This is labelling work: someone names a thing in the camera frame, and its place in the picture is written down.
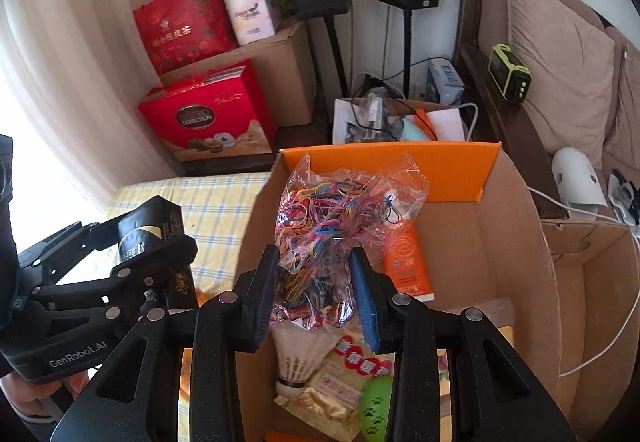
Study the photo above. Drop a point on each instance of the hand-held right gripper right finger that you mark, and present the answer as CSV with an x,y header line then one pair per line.
x,y
362,302

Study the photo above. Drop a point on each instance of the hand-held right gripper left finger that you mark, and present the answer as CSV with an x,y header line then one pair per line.
x,y
260,302

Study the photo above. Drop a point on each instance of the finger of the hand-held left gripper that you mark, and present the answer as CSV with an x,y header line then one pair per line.
x,y
70,237
160,254

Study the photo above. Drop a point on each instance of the small black carton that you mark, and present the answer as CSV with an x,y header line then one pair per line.
x,y
150,227

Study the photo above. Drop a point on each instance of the orange tube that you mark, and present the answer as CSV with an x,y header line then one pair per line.
x,y
407,257

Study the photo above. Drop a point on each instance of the white shuttlecock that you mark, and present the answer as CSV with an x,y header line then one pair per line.
x,y
300,352

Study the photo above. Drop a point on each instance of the gold snack packet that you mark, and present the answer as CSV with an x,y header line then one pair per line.
x,y
330,387

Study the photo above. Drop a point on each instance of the bag of colourful rubber bands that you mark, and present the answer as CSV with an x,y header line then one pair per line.
x,y
320,217

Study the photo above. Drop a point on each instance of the green paw-print toy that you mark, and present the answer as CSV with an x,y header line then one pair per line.
x,y
375,409

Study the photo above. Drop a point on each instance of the cardboard box with orange flaps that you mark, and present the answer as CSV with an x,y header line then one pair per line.
x,y
465,247

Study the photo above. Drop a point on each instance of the person's left hand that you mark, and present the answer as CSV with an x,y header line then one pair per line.
x,y
30,397

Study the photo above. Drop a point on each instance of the teal plastic item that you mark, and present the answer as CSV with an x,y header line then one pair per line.
x,y
415,130

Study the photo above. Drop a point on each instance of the open box of clutter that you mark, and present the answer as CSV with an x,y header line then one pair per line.
x,y
350,122

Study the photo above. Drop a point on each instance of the white curtain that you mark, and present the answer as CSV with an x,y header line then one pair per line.
x,y
75,47

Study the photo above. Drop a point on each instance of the plain brown cardboard box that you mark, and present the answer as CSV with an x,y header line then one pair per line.
x,y
292,72

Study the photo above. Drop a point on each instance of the large open cardboard box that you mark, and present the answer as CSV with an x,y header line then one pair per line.
x,y
590,282

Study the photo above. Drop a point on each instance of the red gift bag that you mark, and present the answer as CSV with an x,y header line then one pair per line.
x,y
185,22

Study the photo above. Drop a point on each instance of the white and blue box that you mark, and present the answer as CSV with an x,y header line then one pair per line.
x,y
445,80

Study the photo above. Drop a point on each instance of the white rounded device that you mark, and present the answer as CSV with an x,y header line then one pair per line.
x,y
577,177

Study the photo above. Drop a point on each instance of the brown sofa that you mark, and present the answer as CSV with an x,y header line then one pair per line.
x,y
475,72

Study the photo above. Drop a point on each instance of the white tissue pack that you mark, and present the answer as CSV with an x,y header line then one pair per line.
x,y
252,12

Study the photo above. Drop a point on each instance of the green and black device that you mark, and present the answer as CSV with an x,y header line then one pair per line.
x,y
507,72

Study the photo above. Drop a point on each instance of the small black white object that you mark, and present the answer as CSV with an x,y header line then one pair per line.
x,y
622,192

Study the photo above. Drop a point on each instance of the beige sofa cushion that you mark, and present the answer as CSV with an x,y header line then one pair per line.
x,y
555,62

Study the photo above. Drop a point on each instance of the brown sofa cushion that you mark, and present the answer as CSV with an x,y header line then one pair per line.
x,y
625,102

